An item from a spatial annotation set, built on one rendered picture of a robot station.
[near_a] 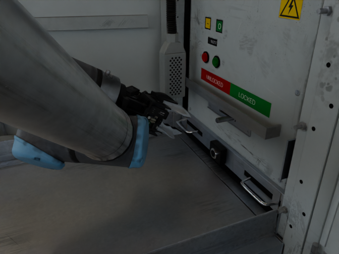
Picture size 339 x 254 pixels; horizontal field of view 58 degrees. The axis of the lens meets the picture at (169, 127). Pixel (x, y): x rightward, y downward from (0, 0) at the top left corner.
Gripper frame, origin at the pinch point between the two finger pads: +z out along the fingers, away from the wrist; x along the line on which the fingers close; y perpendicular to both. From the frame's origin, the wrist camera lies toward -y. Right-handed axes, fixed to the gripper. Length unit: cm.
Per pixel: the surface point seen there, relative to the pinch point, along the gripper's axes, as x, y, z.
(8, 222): -36.6, 0.3, -28.8
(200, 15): 27.5, -19.2, 1.1
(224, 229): -10.8, 26.9, 2.8
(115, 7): 18.8, -39.5, -16.6
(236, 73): 17.3, 1.2, 7.0
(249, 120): 9.0, 13.4, 7.2
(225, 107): 8.6, 3.7, 7.4
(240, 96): 12.9, 4.1, 9.5
